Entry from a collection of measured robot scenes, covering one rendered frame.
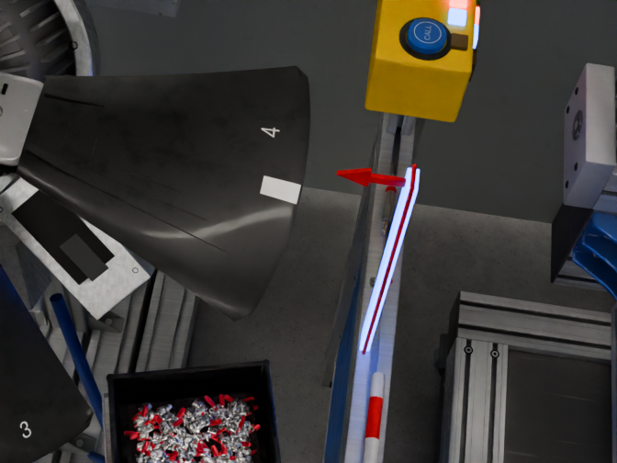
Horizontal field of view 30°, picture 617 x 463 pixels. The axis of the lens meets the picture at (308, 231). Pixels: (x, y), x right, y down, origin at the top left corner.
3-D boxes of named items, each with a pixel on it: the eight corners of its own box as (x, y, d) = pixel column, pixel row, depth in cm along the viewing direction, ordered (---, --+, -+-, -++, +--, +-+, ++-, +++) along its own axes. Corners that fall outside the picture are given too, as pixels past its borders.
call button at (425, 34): (407, 24, 119) (409, 13, 118) (445, 30, 119) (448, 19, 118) (404, 54, 117) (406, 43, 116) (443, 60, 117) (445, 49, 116)
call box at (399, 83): (375, 7, 133) (388, -59, 124) (461, 20, 133) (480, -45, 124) (362, 118, 125) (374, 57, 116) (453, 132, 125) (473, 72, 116)
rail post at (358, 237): (322, 367, 215) (377, 123, 148) (343, 369, 215) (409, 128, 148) (319, 386, 213) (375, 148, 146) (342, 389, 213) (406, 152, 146)
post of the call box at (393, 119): (387, 112, 139) (403, 47, 129) (411, 116, 139) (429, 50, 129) (385, 132, 138) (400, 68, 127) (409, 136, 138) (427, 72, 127)
